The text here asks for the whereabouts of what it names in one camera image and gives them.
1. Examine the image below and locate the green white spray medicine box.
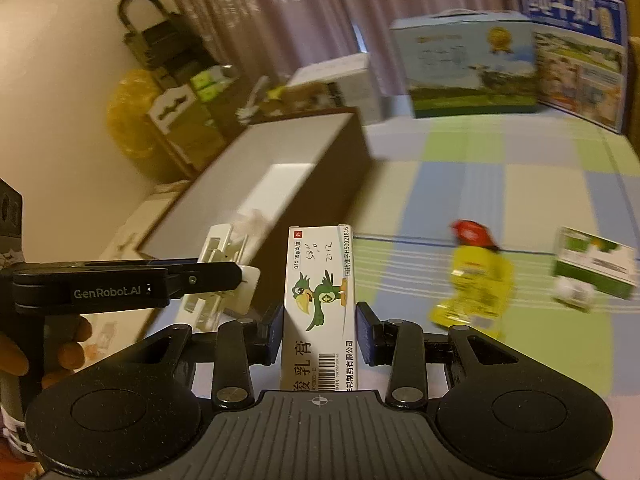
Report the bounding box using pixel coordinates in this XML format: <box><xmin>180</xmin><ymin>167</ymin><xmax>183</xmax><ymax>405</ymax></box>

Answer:
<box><xmin>551</xmin><ymin>228</ymin><xmax>638</xmax><ymax>310</ymax></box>

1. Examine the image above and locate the white appliance box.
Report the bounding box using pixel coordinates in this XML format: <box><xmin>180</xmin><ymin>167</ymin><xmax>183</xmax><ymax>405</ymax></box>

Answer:
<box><xmin>286</xmin><ymin>53</ymin><xmax>384</xmax><ymax>125</ymax></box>

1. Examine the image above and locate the checked bed sheet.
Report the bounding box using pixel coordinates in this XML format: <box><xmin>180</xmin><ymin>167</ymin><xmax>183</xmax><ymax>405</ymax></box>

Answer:
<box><xmin>349</xmin><ymin>96</ymin><xmax>639</xmax><ymax>479</ymax></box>

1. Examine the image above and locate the blue milk carton box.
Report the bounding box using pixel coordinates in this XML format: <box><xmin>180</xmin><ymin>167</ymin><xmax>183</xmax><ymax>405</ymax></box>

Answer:
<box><xmin>521</xmin><ymin>0</ymin><xmax>628</xmax><ymax>134</ymax></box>

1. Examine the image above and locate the brown cardboard shoe box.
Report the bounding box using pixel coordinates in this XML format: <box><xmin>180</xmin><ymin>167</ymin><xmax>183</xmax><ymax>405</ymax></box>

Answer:
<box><xmin>138</xmin><ymin>108</ymin><xmax>372</xmax><ymax>313</ymax></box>

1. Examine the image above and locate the yellow snack packet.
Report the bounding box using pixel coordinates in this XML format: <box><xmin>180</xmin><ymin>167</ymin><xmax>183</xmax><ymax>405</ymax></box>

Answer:
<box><xmin>430</xmin><ymin>246</ymin><xmax>514</xmax><ymax>339</ymax></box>

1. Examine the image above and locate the yellow plastic bag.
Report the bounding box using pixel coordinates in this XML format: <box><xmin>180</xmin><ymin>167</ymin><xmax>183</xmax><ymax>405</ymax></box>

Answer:
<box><xmin>106</xmin><ymin>68</ymin><xmax>162</xmax><ymax>160</ymax></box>

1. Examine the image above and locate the brown cardboard carton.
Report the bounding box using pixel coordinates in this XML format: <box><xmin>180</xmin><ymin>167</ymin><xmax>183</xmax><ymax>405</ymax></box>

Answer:
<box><xmin>146</xmin><ymin>84</ymin><xmax>243</xmax><ymax>180</ymax></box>

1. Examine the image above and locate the green cow milk carton box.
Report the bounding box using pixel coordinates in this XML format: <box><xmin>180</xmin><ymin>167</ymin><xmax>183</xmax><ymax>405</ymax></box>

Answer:
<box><xmin>390</xmin><ymin>10</ymin><xmax>538</xmax><ymax>118</ymax></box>

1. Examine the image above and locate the white hair claw clip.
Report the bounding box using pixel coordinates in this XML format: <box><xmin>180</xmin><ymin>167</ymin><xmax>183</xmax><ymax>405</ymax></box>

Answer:
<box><xmin>175</xmin><ymin>223</ymin><xmax>260</xmax><ymax>333</ymax></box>

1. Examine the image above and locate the person's left hand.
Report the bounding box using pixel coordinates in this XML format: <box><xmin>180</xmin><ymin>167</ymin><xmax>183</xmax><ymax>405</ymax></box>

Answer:
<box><xmin>1</xmin><ymin>315</ymin><xmax>92</xmax><ymax>389</ymax></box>

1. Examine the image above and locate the white ointment box with parrot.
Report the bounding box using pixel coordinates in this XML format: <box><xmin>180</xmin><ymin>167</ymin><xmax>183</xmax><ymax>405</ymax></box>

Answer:
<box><xmin>280</xmin><ymin>224</ymin><xmax>358</xmax><ymax>392</ymax></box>

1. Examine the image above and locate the purple curtain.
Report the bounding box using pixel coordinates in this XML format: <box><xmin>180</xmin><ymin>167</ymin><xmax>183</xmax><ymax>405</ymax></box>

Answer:
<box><xmin>175</xmin><ymin>0</ymin><xmax>518</xmax><ymax>96</ymax></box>

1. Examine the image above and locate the red snack packet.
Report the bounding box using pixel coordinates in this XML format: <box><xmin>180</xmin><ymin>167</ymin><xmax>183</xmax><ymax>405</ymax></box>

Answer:
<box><xmin>450</xmin><ymin>219</ymin><xmax>500</xmax><ymax>252</ymax></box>

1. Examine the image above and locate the green tissue packs stack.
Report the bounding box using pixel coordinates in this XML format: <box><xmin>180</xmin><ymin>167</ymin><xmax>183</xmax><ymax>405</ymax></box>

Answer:
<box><xmin>190</xmin><ymin>64</ymin><xmax>239</xmax><ymax>103</ymax></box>

